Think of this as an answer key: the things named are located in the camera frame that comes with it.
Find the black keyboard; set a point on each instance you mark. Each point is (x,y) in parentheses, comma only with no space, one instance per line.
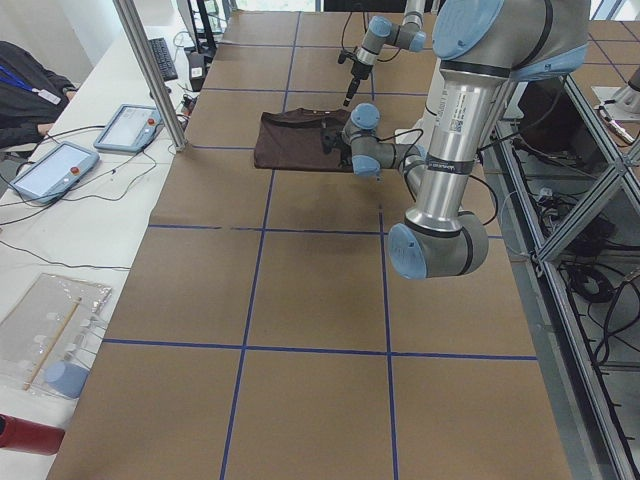
(163,59)

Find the clear plastic bag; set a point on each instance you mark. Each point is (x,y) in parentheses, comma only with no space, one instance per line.
(32,322)

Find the aluminium frame post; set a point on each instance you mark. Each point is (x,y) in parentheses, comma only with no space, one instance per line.
(138,41)

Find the dark brown t-shirt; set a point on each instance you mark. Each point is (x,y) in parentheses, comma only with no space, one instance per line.
(291,140)

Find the red cylinder object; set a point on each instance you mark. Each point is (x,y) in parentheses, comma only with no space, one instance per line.
(25,436)

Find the near teach pendant tablet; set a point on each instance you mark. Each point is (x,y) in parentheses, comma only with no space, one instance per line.
(53,175)

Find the aluminium truss frame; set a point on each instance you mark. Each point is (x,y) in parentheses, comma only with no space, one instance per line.
(565,165)

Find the light blue cup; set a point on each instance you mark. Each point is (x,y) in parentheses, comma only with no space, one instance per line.
(66,378)

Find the far teach pendant tablet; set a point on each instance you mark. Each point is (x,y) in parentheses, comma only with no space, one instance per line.
(130,130)

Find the teach pendant tablet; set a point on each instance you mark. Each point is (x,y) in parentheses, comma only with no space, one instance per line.
(53,175)
(130,130)

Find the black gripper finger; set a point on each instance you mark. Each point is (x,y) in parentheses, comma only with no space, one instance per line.
(351,91)

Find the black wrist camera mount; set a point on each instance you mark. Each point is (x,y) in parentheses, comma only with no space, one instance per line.
(345,54)
(330,139)

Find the seated person in black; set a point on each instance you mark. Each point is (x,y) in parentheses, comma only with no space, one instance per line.
(32,97)

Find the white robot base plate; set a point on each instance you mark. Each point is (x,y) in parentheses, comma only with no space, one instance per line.
(409,139)

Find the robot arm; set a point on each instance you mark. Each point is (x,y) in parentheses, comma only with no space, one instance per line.
(409,35)
(484,48)

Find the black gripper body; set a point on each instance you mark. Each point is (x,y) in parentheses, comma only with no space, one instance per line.
(344,152)
(356,72)

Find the wooden stick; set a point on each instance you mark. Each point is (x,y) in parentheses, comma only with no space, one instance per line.
(51,344)

